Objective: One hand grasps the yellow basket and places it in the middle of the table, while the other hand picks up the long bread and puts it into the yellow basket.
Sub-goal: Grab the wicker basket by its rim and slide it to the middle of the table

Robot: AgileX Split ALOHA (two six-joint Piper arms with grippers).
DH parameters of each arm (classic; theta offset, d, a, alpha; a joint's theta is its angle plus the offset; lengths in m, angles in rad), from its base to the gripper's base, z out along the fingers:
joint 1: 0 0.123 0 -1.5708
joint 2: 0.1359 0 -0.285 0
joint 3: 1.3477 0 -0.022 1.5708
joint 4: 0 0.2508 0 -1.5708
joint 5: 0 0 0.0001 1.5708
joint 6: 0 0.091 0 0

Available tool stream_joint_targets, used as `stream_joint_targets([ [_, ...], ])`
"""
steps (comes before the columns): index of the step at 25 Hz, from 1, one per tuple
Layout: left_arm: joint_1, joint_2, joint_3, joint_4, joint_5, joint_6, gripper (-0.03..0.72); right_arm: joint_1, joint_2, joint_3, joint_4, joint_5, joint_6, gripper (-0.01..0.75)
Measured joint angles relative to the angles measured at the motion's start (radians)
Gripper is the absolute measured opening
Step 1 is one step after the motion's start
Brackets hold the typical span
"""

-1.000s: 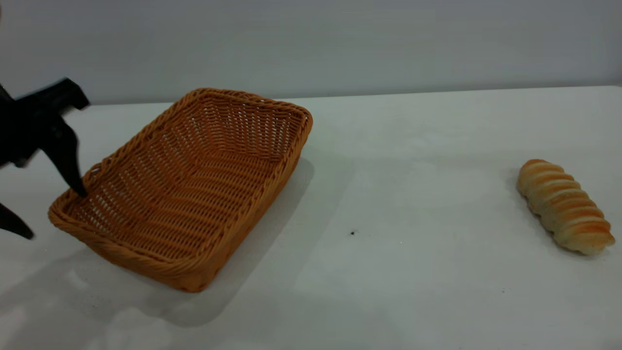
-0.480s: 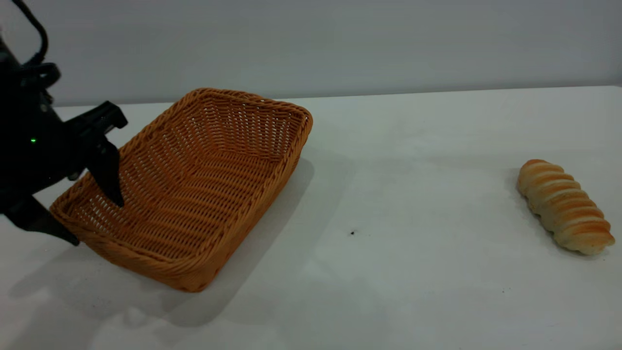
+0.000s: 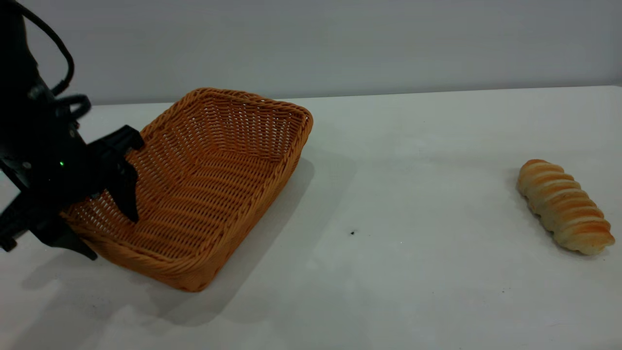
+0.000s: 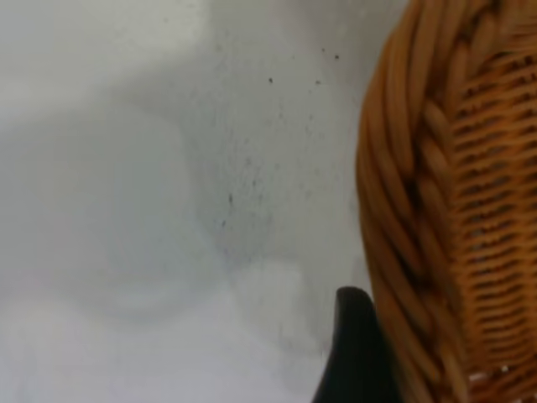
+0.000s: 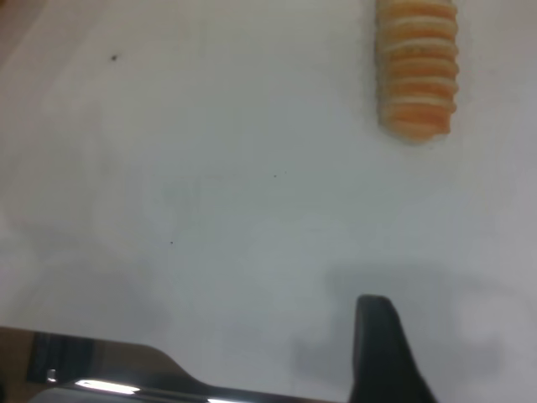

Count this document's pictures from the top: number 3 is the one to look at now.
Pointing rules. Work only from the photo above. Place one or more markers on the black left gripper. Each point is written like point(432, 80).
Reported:
point(43, 155)

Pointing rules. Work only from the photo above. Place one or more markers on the orange-brown woven wicker basket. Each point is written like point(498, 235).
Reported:
point(214, 184)

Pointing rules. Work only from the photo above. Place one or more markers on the long ridged bread roll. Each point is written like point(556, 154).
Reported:
point(563, 206)

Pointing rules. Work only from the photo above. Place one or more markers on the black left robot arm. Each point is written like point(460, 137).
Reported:
point(14, 53)

